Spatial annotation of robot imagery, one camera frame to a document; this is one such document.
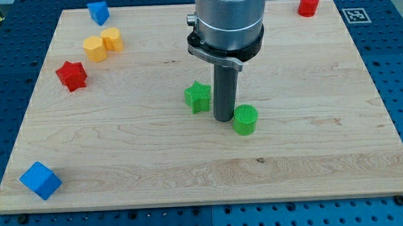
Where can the yellow heart block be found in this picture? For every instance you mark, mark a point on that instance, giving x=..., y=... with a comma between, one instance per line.
x=112, y=39

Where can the white fiducial marker tag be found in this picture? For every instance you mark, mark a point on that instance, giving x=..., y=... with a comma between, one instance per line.
x=355, y=15

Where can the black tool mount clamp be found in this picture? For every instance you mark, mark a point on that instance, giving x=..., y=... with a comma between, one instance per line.
x=224, y=58

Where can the green cylinder block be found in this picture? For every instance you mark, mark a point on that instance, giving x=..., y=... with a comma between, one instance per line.
x=245, y=118

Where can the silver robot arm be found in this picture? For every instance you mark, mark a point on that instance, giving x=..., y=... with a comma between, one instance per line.
x=226, y=33

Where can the blue triangle block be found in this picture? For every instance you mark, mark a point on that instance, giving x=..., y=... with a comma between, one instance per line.
x=99, y=12

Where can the yellow hexagon block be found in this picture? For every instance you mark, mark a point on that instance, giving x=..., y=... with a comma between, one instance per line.
x=95, y=49

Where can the red cylinder block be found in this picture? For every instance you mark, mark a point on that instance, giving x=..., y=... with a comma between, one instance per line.
x=307, y=8

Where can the red star block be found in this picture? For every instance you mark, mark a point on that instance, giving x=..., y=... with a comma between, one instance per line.
x=72, y=75

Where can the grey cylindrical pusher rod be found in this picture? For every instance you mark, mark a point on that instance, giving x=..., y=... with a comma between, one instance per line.
x=225, y=87

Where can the green star block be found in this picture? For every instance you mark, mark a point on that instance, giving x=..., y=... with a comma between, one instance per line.
x=197, y=97

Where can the blue cube block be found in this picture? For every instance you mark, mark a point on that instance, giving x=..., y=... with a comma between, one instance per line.
x=41, y=180

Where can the wooden board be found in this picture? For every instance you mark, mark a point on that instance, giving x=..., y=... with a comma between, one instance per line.
x=128, y=139

